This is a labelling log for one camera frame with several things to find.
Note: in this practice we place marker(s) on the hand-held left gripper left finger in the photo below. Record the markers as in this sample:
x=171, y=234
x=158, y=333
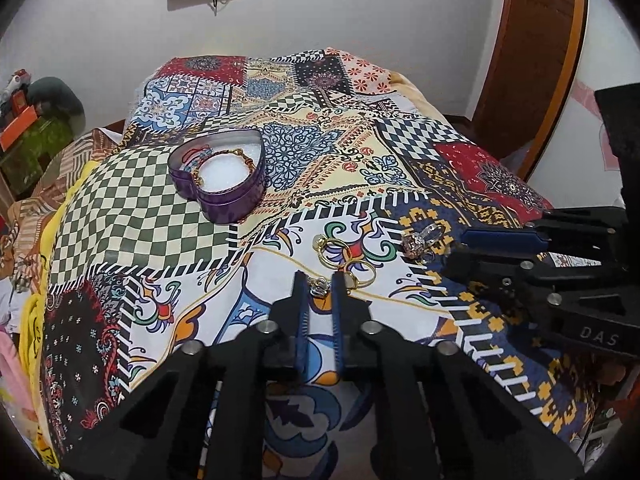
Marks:
x=302, y=310

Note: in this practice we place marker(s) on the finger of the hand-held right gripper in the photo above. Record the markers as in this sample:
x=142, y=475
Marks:
x=495, y=240
x=480, y=267

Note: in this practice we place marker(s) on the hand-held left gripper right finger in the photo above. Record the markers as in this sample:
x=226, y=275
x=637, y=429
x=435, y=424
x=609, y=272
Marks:
x=338, y=310

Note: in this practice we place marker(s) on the purple heart-shaped tin box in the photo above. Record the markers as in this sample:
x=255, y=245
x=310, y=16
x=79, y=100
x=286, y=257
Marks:
x=227, y=205

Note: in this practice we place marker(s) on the brown wooden door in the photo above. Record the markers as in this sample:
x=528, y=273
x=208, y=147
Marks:
x=530, y=60

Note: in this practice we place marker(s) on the white foam padding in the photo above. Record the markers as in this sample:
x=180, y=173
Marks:
x=223, y=170

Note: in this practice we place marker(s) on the pale yellow bedsheet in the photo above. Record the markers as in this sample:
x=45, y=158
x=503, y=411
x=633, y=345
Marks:
x=417, y=97

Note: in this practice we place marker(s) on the colourful patchwork blanket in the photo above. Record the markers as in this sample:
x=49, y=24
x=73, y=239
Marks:
x=150, y=210

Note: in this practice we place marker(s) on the yellow blanket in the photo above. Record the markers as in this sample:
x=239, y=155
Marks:
x=55, y=215

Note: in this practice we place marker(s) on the brown patterned cloth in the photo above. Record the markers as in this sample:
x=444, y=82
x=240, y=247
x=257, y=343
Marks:
x=47, y=182

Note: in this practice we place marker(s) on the pink cloth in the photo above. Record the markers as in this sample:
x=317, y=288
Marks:
x=10, y=370

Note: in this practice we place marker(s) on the green patterned box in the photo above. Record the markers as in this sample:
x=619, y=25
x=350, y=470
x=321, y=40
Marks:
x=32, y=152

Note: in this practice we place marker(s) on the dark grey round cushion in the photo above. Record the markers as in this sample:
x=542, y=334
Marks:
x=57, y=100

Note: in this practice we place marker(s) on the orange box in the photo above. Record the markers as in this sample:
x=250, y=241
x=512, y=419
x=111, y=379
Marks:
x=17, y=127

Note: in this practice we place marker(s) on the white and red toy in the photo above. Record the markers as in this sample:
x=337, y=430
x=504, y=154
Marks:
x=14, y=84

